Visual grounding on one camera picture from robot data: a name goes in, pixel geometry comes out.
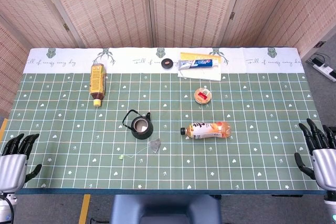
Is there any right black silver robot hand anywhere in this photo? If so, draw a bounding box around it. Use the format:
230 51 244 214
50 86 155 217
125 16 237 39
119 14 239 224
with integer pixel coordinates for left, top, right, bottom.
293 118 336 192

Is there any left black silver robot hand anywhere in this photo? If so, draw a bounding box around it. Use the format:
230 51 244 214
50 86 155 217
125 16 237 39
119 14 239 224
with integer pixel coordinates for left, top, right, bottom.
0 133 43 193

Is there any tea bag with string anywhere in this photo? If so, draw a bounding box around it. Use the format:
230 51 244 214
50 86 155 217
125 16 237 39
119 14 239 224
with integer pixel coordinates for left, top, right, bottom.
118 137 162 161

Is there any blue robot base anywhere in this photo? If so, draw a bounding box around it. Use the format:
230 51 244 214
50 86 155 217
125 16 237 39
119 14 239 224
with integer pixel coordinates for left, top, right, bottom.
110 194 223 224

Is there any yellow label tea bottle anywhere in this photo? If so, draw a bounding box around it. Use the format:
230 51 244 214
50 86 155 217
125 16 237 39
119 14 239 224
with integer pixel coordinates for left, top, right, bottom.
89 63 107 108

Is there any black cast iron teapot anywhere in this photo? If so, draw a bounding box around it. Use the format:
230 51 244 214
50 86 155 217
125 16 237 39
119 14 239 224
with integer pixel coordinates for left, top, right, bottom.
122 109 154 140

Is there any yellow floor tape strip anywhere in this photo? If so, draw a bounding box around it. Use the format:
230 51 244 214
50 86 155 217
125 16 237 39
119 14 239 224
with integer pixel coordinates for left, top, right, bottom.
78 194 91 224
0 118 8 141

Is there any green grid tablecloth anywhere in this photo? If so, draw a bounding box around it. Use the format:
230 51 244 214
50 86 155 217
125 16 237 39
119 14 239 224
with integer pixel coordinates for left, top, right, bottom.
0 47 329 191

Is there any white power strip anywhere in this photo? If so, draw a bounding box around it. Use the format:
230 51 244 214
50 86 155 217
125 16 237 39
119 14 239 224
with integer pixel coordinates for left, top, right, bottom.
312 62 336 82

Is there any orange juice bottle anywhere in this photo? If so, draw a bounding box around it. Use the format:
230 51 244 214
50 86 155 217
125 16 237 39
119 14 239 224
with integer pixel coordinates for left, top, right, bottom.
180 121 233 141

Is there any round tin red label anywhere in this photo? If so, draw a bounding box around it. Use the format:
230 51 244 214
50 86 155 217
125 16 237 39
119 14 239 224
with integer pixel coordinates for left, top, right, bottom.
194 88 212 103

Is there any white paper sheet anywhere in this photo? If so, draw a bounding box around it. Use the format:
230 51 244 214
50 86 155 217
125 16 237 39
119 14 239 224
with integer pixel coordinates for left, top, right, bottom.
177 52 222 82

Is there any blue white toothpaste tube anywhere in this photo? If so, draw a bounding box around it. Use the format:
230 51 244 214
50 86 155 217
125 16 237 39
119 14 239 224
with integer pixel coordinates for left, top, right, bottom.
177 58 219 71

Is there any bamboo folding screen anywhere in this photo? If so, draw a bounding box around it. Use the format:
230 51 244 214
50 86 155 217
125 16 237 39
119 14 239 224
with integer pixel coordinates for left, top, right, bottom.
0 0 336 118

